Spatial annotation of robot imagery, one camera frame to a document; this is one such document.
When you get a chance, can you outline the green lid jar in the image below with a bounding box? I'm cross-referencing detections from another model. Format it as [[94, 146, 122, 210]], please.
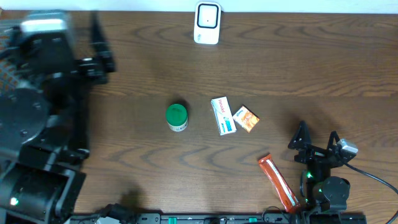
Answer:
[[165, 104, 188, 132]]

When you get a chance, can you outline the dark grey plastic basket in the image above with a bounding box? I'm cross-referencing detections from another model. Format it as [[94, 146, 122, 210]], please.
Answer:
[[0, 19, 20, 94]]

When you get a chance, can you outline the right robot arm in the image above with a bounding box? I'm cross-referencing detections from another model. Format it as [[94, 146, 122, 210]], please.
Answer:
[[288, 121, 367, 224]]

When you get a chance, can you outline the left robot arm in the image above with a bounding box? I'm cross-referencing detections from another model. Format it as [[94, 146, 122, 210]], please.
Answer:
[[1, 10, 116, 223]]

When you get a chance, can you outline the white barcode scanner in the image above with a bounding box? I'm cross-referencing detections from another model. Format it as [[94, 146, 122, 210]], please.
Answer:
[[193, 1, 221, 45]]

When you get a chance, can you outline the white medicine box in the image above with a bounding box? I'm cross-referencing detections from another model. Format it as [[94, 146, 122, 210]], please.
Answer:
[[211, 96, 236, 136]]

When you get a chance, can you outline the orange tissue pack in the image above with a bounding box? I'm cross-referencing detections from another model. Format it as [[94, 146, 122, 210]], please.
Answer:
[[233, 106, 259, 133]]

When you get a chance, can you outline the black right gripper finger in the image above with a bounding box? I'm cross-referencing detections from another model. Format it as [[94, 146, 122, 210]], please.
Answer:
[[287, 121, 312, 151], [326, 131, 340, 149]]

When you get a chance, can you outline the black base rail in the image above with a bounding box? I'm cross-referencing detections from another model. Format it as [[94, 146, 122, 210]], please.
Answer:
[[65, 204, 367, 224]]

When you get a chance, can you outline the orange snack bar wrapper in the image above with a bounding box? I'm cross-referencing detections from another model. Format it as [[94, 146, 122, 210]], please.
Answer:
[[258, 154, 300, 213]]

